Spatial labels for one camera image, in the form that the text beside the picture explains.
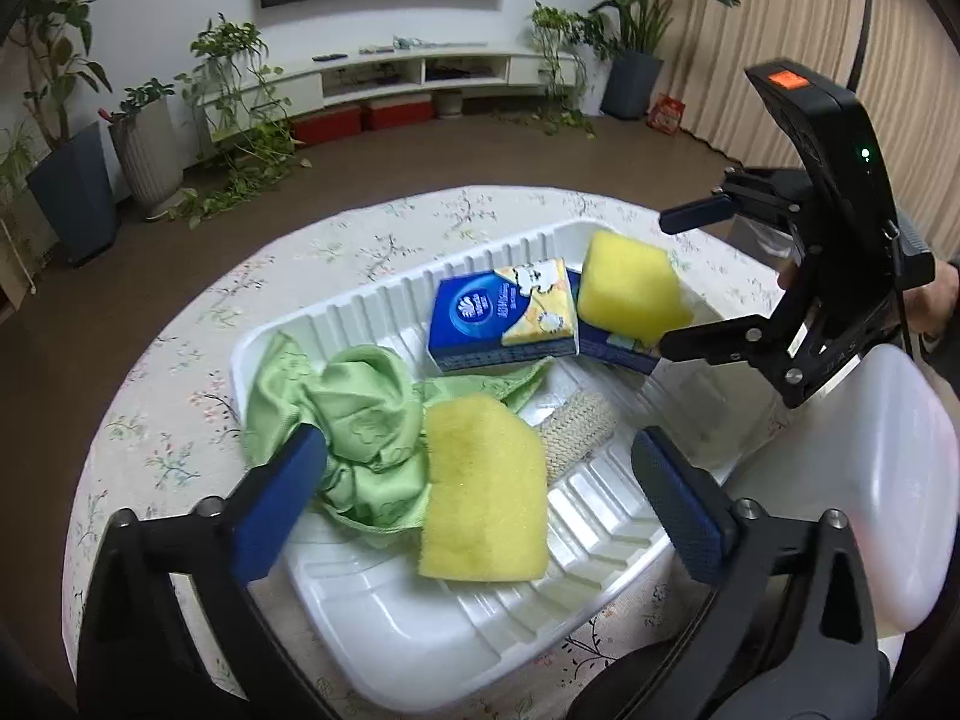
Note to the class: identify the plant in white ribbed pot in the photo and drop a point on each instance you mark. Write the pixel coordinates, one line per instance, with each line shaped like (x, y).
(150, 150)

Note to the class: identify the tall plant in dark pot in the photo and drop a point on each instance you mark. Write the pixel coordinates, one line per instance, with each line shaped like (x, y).
(71, 187)

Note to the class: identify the blue tissue pack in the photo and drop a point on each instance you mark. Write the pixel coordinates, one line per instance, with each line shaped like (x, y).
(487, 315)
(607, 349)

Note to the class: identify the beige curtain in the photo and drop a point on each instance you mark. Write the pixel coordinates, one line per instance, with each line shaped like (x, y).
(787, 37)

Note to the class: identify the cream knitted scrubber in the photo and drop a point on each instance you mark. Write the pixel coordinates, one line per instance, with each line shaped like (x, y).
(577, 431)

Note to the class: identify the small white pot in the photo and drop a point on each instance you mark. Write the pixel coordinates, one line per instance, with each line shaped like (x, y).
(450, 103)

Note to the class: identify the red bag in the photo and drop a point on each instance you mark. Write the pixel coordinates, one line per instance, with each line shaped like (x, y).
(666, 114)

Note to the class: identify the red storage box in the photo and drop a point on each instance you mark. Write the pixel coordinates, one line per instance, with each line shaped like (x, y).
(397, 114)
(326, 127)

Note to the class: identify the green floral cloth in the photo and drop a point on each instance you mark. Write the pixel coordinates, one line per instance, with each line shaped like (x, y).
(360, 405)

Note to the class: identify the yellow sponge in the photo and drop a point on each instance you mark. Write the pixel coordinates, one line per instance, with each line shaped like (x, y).
(484, 495)
(630, 285)

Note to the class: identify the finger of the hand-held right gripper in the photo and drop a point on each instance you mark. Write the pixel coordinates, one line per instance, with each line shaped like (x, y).
(694, 214)
(705, 341)

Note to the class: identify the broad-leaf plant in dark pot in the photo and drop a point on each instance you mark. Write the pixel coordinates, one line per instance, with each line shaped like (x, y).
(634, 82)

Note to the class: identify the white television cabinet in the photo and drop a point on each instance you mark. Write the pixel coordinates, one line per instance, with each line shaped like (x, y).
(465, 71)

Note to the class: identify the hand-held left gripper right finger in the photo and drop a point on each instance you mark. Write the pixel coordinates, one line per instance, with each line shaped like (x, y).
(675, 502)

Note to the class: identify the translucent plastic container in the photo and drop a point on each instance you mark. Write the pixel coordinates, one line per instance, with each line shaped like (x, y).
(862, 480)

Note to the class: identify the black remote control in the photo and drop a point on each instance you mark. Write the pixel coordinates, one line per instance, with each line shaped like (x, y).
(328, 57)

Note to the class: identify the trailing green plant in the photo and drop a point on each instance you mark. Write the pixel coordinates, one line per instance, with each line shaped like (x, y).
(232, 75)

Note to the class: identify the person's right hand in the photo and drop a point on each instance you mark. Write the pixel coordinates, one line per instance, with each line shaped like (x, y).
(941, 300)

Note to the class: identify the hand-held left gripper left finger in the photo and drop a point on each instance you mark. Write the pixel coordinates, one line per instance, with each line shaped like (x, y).
(281, 502)

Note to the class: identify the white plastic tray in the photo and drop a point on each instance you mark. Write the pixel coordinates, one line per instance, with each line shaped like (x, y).
(420, 630)

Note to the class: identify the small plant in white pot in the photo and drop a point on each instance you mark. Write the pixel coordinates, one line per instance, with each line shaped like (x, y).
(559, 37)

